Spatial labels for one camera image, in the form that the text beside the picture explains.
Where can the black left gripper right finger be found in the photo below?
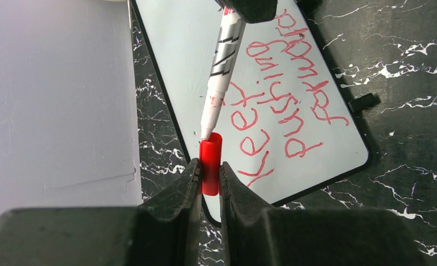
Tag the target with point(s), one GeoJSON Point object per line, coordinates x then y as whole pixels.
{"type": "Point", "coordinates": [257, 233]}

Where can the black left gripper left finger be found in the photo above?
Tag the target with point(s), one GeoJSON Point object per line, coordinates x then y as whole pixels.
{"type": "Point", "coordinates": [162, 231]}

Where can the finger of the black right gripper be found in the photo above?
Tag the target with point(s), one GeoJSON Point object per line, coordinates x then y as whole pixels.
{"type": "Point", "coordinates": [252, 11]}

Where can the red capped whiteboard marker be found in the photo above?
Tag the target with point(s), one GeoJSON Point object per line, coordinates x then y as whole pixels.
{"type": "Point", "coordinates": [228, 44]}

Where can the red marker cap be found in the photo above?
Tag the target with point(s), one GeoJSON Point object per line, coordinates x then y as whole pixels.
{"type": "Point", "coordinates": [210, 157]}

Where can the black framed whiteboard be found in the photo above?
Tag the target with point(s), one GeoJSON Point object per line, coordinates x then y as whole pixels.
{"type": "Point", "coordinates": [285, 126]}

